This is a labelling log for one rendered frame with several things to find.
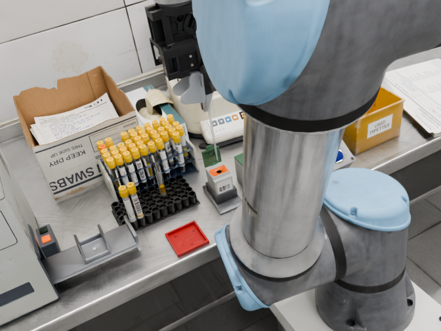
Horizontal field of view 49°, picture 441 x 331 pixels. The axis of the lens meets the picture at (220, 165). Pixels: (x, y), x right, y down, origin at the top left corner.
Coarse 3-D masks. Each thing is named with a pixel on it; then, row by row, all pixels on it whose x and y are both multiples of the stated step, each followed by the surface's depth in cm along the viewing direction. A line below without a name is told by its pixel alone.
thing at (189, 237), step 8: (192, 224) 100; (168, 232) 98; (176, 232) 99; (184, 232) 99; (192, 232) 98; (200, 232) 98; (168, 240) 97; (176, 240) 97; (184, 240) 97; (192, 240) 97; (200, 240) 96; (208, 240) 95; (176, 248) 96; (184, 248) 95; (192, 248) 94
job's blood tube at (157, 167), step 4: (156, 164) 101; (156, 168) 100; (156, 172) 101; (160, 172) 101; (156, 176) 101; (160, 176) 101; (160, 180) 102; (160, 184) 103; (164, 184) 103; (160, 188) 103; (164, 188) 104; (160, 192) 104; (164, 192) 104
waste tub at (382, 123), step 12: (384, 96) 114; (396, 96) 110; (372, 108) 120; (384, 108) 107; (396, 108) 109; (360, 120) 106; (372, 120) 107; (384, 120) 109; (396, 120) 111; (348, 132) 110; (360, 132) 108; (372, 132) 110; (384, 132) 112; (396, 132) 114; (348, 144) 112; (360, 144) 110; (372, 144) 112
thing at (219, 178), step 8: (208, 168) 102; (216, 168) 102; (224, 168) 101; (208, 176) 102; (216, 176) 100; (224, 176) 100; (216, 184) 100; (224, 184) 101; (232, 184) 102; (216, 192) 101
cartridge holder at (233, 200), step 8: (208, 184) 104; (208, 192) 105; (224, 192) 101; (232, 192) 102; (216, 200) 101; (224, 200) 102; (232, 200) 102; (240, 200) 102; (224, 208) 101; (232, 208) 102
